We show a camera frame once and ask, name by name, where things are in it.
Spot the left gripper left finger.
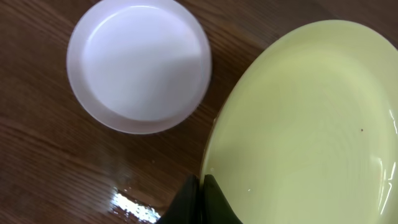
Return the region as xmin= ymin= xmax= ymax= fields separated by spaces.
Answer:
xmin=156 ymin=175 xmax=200 ymax=224

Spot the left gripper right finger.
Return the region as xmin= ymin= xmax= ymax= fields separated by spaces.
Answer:
xmin=201 ymin=174 xmax=243 ymax=224

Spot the yellow plate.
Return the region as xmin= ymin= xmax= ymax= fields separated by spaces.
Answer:
xmin=201 ymin=20 xmax=397 ymax=223

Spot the white plate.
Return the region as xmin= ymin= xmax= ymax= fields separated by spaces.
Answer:
xmin=66 ymin=0 xmax=212 ymax=134

